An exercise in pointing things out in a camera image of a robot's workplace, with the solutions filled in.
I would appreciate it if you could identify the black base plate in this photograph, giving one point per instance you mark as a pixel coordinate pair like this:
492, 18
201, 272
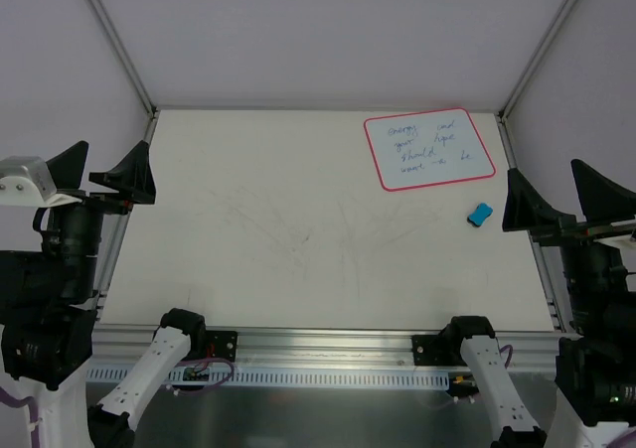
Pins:
222, 344
434, 351

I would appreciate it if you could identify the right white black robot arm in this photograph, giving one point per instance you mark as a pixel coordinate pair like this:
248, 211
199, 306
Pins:
595, 370

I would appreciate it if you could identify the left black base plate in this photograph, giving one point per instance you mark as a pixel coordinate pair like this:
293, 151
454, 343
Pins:
222, 344

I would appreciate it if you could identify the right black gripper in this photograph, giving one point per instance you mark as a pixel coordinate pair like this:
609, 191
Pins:
574, 230

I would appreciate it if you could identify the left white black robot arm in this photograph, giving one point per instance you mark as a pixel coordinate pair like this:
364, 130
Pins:
46, 324

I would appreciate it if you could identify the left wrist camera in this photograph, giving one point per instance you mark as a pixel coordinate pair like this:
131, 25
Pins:
28, 182

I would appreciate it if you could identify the aluminium mounting rail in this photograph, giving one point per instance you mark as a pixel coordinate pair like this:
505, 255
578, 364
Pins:
533, 352

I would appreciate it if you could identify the pink framed whiteboard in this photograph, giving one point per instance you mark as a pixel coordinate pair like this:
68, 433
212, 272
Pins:
426, 149

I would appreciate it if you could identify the right aluminium frame post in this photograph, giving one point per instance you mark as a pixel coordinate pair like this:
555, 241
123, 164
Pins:
539, 54

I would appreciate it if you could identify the blue whiteboard eraser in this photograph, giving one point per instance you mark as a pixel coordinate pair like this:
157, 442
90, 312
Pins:
480, 214

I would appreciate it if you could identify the white slotted cable duct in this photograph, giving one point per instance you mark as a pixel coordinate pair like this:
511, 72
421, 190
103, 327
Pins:
409, 379

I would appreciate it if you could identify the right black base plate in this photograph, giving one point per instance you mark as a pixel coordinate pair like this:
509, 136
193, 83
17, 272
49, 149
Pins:
434, 351

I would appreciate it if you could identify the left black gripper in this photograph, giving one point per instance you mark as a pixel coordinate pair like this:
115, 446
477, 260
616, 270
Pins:
92, 200

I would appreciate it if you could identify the left aluminium frame post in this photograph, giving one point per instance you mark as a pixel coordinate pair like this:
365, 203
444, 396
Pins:
108, 29

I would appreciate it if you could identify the aluminium frame post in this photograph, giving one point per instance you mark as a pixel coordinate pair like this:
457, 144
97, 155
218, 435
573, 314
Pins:
108, 29
539, 54

